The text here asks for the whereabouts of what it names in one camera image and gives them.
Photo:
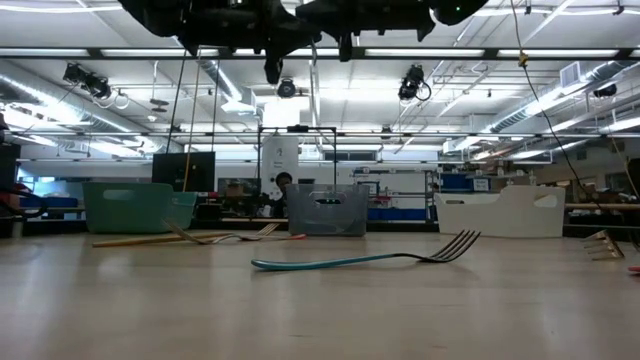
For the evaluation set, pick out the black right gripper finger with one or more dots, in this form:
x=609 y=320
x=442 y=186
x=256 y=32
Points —
x=325 y=15

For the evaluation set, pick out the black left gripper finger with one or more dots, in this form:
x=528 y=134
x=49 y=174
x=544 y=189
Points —
x=300 y=37

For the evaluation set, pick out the gold fork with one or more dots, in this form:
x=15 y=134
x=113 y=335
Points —
x=612 y=250
x=150 y=241

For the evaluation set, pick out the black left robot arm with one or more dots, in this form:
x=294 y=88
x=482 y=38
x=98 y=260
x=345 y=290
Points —
x=150 y=15

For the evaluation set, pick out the black crossbar with light strips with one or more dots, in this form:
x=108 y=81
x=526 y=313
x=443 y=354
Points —
x=425 y=52

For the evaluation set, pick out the white cylindrical tank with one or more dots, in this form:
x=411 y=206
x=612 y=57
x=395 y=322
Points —
x=280 y=155

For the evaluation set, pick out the person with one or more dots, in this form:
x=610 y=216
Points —
x=283 y=180

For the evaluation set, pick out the black monitor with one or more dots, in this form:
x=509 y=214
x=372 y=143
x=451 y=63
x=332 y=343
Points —
x=170 y=172

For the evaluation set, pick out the blue storage bin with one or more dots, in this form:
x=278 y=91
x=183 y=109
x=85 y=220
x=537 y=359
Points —
x=455 y=182

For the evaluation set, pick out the grey translucent plastic bin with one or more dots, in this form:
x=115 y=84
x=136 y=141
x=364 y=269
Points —
x=327 y=217

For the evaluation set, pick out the grey metal shelf rack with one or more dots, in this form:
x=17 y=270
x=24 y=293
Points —
x=430 y=195

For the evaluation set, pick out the blue low panel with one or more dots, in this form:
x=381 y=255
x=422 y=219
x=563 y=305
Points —
x=400 y=215

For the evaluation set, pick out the teal plastic bin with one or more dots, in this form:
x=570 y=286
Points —
x=130 y=210

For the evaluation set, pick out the white plastic bin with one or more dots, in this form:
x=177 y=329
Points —
x=500 y=220

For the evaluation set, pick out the black equipment box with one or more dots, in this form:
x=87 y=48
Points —
x=9 y=165

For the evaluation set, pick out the wooden workbench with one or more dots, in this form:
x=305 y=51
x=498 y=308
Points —
x=610 y=206

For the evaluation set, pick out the round black overhead camera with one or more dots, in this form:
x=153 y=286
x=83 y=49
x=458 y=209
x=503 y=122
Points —
x=286 y=88

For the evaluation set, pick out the black metal frame stand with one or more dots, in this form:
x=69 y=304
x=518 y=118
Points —
x=297 y=128

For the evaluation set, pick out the black ceiling camera cluster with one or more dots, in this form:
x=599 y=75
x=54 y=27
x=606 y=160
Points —
x=92 y=85

